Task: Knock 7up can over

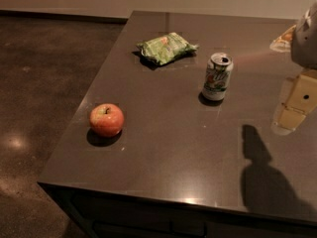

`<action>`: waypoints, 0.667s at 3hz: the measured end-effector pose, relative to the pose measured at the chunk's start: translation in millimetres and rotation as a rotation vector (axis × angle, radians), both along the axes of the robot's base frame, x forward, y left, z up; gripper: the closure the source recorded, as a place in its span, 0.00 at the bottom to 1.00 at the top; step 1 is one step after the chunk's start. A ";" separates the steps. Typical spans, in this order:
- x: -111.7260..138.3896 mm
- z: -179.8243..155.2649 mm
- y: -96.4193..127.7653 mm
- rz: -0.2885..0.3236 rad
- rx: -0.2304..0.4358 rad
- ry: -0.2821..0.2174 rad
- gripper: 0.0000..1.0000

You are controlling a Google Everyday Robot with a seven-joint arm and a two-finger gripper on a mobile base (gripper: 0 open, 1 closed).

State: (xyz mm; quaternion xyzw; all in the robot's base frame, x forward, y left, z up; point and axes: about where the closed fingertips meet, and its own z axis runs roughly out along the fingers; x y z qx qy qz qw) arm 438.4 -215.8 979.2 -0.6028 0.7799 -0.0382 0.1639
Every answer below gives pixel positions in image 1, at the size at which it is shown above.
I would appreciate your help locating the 7up soda can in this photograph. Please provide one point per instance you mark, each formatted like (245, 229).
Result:
(217, 77)

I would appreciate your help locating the orange snack packet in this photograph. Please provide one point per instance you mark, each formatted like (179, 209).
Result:
(282, 44)

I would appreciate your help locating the green chip bag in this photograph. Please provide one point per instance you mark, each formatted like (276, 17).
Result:
(165, 49)

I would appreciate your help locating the dark counter cabinet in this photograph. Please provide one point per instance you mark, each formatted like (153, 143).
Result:
(110, 215)

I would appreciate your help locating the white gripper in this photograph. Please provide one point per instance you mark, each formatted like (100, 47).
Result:
(305, 45)

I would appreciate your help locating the red apple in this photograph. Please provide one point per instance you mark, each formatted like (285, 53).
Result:
(106, 120)

